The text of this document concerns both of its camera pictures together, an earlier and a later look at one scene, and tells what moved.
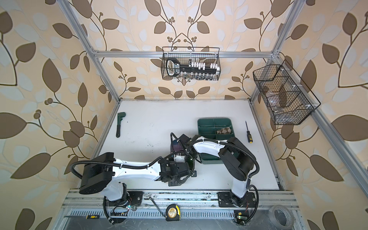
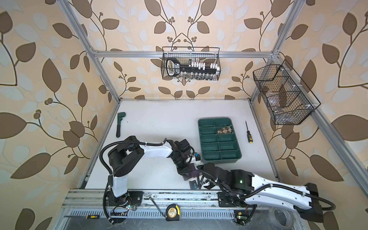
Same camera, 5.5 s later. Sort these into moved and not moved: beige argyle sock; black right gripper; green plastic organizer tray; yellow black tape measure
Moved: black right gripper
Not moved: green plastic organizer tray; yellow black tape measure; beige argyle sock
